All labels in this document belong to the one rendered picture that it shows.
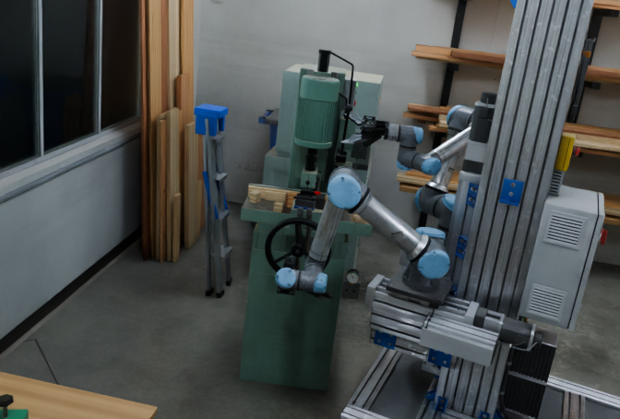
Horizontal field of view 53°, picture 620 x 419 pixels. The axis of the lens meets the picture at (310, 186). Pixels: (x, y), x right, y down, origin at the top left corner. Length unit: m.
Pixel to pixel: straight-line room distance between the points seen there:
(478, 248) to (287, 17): 3.14
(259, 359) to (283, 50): 2.86
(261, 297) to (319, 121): 0.88
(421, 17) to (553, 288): 3.05
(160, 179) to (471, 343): 2.47
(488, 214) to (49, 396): 1.69
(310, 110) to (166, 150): 1.60
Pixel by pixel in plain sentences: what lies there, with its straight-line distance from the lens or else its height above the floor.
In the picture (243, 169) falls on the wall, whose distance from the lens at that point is 5.47.
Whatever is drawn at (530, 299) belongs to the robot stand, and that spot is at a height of 0.84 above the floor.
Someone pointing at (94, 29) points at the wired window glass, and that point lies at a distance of 3.88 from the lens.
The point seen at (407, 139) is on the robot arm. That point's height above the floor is 1.31.
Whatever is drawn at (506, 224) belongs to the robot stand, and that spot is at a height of 1.10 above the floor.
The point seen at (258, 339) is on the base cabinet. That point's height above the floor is 0.24.
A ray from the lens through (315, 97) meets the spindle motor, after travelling 2.74.
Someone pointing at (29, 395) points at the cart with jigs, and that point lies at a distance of 2.28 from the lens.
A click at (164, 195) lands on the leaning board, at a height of 0.48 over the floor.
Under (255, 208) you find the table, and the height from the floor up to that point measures 0.90.
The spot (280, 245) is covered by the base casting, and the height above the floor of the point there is 0.74.
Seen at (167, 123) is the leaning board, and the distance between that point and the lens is 4.10.
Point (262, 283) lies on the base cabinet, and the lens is 2.95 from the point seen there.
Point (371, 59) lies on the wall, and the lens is 5.13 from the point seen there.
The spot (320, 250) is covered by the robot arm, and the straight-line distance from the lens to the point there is 2.41.
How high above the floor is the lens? 1.86
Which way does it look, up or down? 17 degrees down
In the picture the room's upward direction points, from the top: 7 degrees clockwise
